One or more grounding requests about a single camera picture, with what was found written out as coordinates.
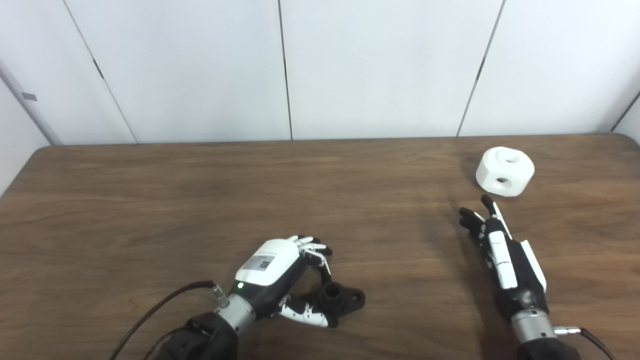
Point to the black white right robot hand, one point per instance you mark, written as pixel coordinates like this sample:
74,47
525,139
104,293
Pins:
510,265

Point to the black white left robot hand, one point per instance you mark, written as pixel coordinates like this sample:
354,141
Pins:
267,267

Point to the black plastic holder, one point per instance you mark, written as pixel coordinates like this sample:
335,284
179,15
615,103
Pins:
340,297

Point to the round white plastic piece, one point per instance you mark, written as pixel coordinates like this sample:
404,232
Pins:
505,170

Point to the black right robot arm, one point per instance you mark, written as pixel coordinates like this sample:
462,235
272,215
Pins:
540,335

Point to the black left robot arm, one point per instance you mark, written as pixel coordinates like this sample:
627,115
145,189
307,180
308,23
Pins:
210,335

